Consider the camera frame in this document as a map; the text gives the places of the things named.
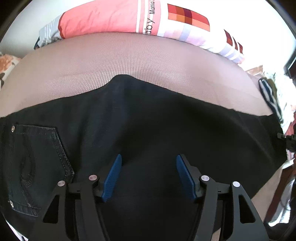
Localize beige woven bed mat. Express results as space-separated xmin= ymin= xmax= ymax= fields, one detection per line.
xmin=1 ymin=33 xmax=271 ymax=116

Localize pink checked bolster pillow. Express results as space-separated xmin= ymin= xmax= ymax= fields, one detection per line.
xmin=34 ymin=1 xmax=244 ymax=64

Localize floral orange rose pillow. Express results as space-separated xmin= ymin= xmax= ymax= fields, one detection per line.
xmin=0 ymin=53 xmax=21 ymax=88

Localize dark striped folded garment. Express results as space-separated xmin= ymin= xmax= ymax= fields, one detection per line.
xmin=258 ymin=77 xmax=283 ymax=124

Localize black denim pants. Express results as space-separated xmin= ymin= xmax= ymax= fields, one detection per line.
xmin=1 ymin=75 xmax=287 ymax=240

